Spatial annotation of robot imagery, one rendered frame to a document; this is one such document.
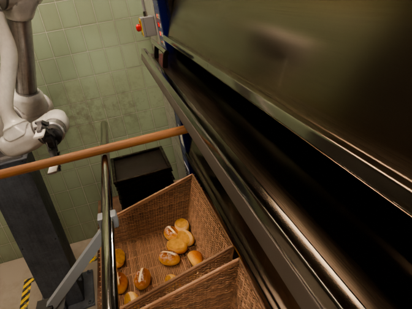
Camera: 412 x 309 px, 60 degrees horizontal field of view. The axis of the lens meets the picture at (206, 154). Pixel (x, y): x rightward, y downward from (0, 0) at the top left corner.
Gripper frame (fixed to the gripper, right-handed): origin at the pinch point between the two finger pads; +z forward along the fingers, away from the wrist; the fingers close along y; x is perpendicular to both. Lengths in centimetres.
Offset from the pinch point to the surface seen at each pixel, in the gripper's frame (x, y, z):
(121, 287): -11, 57, 10
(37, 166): 1.8, 0.3, 7.6
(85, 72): -10, -3, -117
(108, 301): -19, 2, 71
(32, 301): 57, 120, -69
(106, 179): -19.6, 2.4, 25.0
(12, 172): 9.3, 0.4, 7.6
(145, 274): -21, 56, 9
